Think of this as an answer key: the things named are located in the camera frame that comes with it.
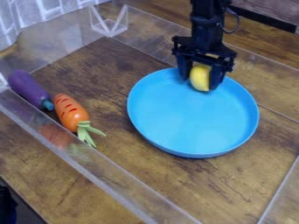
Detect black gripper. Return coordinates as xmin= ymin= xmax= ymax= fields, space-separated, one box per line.
xmin=173 ymin=36 xmax=238 ymax=90

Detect yellow lemon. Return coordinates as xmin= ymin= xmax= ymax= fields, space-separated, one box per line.
xmin=190 ymin=65 xmax=211 ymax=92

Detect blue round tray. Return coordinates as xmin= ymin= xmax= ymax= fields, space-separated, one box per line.
xmin=127 ymin=68 xmax=259 ymax=158

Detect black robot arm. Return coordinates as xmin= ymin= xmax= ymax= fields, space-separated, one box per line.
xmin=173 ymin=0 xmax=239 ymax=92

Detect orange toy carrot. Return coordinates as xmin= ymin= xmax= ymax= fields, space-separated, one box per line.
xmin=54 ymin=94 xmax=106 ymax=148

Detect purple toy eggplant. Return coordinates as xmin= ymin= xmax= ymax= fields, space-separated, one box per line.
xmin=8 ymin=70 xmax=54 ymax=111

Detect white grid cloth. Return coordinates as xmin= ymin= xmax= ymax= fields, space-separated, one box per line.
xmin=0 ymin=0 xmax=110 ymax=51

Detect black cable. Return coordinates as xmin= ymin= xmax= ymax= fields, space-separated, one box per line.
xmin=219 ymin=6 xmax=241 ymax=35

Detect clear acrylic enclosure wall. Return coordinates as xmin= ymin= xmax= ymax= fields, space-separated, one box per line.
xmin=0 ymin=0 xmax=299 ymax=224

